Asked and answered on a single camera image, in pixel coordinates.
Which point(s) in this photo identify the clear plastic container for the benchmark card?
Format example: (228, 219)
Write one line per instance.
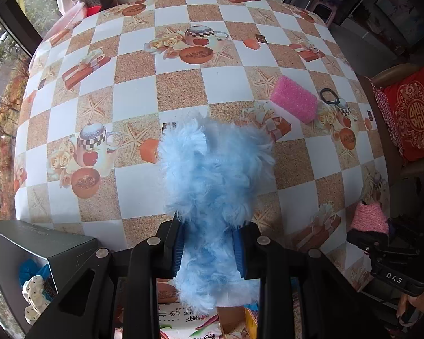
(65, 19)

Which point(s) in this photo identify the light blue fluffy scrunchie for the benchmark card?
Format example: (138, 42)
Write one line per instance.
(215, 169)

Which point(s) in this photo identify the red plastic basin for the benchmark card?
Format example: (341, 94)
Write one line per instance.
(93, 10)

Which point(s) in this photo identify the white polka dot scrunchie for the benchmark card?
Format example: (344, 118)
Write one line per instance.
(33, 310)

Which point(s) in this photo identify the checkered printed tablecloth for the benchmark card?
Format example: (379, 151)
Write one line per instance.
(183, 88)

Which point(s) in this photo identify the dark grey box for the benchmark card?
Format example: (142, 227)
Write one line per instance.
(39, 243)

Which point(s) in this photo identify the framed picture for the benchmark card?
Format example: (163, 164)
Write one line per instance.
(402, 14)

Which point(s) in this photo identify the pink plastic stool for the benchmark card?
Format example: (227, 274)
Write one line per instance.
(325, 9)

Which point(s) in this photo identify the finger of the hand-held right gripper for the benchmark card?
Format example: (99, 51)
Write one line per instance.
(360, 238)

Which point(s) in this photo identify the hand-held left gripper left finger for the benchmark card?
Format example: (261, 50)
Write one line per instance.
(173, 250)

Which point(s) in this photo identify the brown wooden chair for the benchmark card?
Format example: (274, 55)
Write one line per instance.
(385, 74)

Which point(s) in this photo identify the dark pink knit glove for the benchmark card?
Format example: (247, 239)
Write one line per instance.
(369, 219)

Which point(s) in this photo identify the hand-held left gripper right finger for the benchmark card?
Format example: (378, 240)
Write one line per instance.
(243, 254)

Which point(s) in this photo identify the printed food packet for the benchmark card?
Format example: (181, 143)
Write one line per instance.
(183, 323)

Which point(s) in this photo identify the red embroidered cushion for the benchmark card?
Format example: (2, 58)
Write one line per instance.
(415, 113)

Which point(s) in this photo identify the person's right hand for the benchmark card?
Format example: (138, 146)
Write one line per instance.
(415, 307)

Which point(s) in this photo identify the large pink sponge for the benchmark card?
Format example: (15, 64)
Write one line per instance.
(293, 97)

